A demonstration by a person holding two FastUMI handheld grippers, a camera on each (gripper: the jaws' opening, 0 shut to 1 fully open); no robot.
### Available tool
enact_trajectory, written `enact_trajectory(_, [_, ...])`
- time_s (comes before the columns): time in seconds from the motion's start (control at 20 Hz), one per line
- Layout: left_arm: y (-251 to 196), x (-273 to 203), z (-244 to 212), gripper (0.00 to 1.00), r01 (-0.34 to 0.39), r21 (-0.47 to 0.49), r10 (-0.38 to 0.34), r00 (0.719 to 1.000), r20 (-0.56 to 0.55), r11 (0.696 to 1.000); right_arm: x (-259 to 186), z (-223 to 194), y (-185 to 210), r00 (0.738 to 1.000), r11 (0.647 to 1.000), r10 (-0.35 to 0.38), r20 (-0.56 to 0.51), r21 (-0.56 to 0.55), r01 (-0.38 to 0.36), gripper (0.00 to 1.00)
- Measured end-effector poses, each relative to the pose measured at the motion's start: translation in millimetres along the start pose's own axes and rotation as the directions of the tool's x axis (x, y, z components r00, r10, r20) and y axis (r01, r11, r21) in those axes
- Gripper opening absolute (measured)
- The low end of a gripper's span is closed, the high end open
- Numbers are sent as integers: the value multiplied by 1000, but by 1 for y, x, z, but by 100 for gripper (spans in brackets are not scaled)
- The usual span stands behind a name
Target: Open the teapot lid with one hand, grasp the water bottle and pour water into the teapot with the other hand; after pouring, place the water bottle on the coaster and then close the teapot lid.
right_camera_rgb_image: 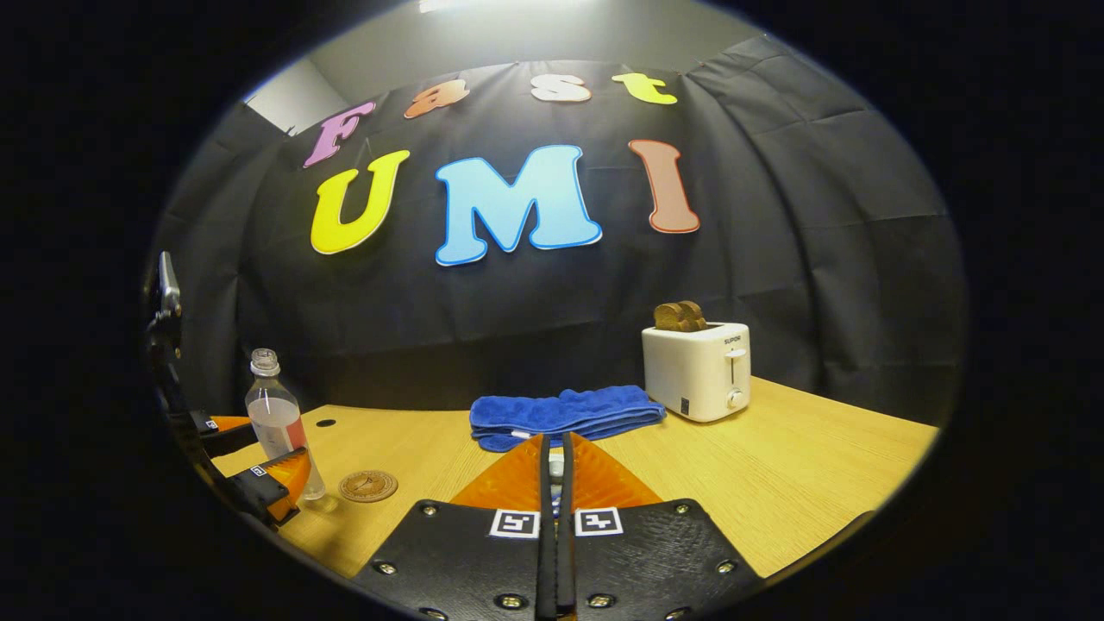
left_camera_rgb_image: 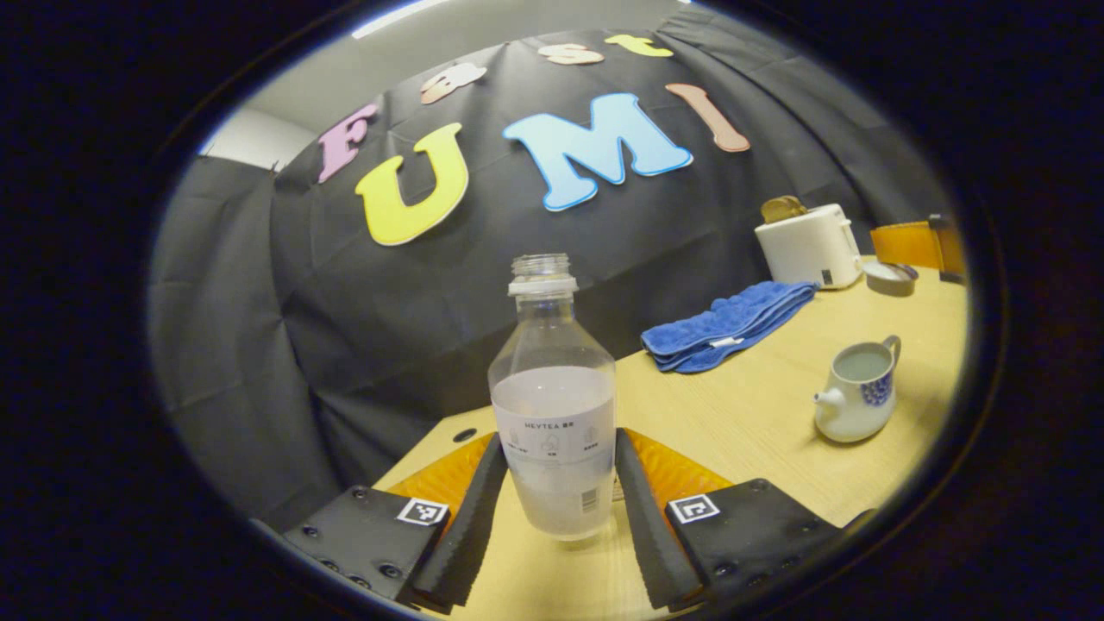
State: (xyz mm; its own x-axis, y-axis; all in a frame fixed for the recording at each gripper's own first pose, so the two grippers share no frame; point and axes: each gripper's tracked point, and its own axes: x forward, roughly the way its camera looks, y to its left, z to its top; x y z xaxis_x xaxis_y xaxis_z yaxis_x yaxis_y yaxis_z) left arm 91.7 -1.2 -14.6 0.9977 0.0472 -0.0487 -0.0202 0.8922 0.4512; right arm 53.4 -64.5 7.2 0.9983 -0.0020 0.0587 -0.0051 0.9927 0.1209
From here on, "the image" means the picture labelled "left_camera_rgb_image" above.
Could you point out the folded blue towel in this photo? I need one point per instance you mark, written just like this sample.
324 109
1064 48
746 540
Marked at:
724 328

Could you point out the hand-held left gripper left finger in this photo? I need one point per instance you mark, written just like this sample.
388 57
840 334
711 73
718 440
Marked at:
474 535

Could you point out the white toaster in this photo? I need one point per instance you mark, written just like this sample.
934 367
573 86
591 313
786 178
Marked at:
806 250

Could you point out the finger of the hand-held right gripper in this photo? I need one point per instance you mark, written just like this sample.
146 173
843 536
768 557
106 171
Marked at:
906 246
950 250

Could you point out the brown toast slice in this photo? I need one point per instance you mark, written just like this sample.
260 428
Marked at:
782 209

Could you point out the black backdrop cloth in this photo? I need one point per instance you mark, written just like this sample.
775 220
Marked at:
345 302

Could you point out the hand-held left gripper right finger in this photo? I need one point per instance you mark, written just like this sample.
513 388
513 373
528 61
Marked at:
642 526

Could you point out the clear plastic water bottle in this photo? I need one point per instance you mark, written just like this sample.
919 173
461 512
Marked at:
552 431

